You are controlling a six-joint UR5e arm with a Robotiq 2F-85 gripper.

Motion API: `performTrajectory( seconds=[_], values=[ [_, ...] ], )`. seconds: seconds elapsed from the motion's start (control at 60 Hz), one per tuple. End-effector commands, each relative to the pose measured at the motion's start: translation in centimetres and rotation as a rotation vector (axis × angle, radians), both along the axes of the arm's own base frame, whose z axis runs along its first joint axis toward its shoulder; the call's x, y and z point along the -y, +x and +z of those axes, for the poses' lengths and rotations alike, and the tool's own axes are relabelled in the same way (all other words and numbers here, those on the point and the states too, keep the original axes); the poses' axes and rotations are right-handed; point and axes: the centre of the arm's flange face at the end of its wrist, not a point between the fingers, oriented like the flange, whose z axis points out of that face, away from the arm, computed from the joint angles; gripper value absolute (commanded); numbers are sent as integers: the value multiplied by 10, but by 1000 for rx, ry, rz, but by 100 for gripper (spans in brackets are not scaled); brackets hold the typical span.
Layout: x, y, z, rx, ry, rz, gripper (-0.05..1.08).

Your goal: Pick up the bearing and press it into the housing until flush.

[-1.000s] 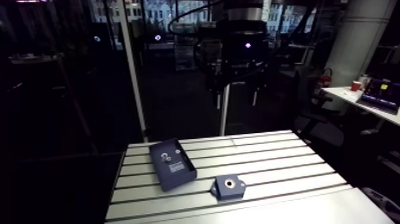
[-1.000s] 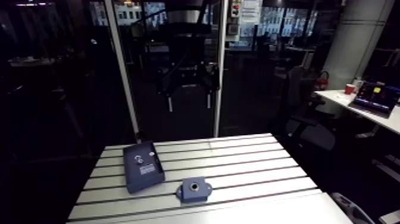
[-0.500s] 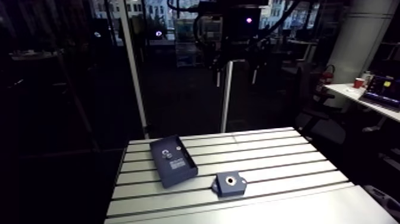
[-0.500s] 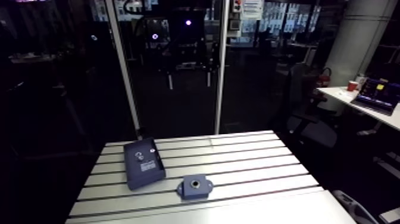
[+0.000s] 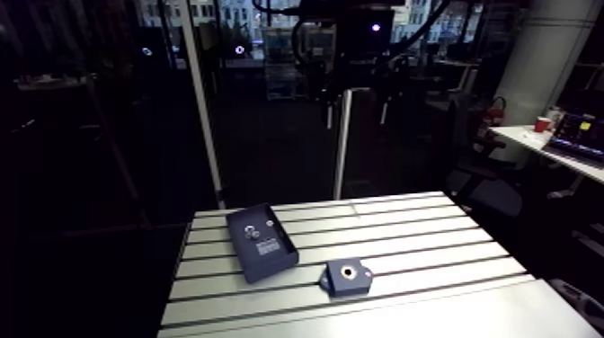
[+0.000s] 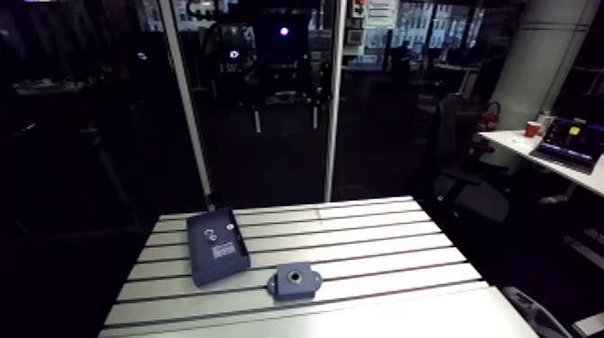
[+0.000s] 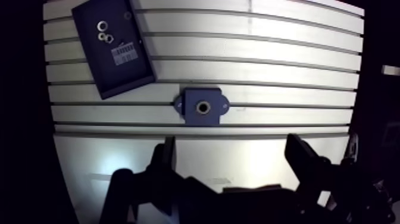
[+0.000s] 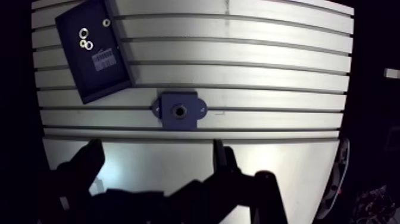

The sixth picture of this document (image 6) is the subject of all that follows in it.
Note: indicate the dark blue-grey tray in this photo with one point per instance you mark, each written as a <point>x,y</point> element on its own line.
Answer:
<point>218,257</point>

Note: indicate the red cup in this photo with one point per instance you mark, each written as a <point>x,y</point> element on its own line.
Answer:
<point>532,129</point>

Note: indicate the dark blue-grey housing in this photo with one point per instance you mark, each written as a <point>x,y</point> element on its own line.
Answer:
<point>285,283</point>

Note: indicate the pale metal post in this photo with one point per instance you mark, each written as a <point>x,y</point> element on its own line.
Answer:
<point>334,108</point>
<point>189,108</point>

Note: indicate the dark office chair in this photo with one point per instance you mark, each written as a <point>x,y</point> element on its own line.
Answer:
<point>472,193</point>

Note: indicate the open laptop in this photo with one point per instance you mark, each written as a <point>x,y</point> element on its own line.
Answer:
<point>571,141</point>

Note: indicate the white round column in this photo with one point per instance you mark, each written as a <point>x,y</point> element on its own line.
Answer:
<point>538,61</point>

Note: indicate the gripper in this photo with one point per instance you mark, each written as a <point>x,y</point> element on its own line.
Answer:
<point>284,42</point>

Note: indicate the white desk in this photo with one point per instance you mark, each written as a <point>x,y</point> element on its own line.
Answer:
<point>509,141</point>

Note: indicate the steel bearing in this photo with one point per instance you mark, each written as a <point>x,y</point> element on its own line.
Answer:
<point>210,234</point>

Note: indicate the red fire extinguisher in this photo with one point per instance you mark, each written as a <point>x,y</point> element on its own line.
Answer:
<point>491,120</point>

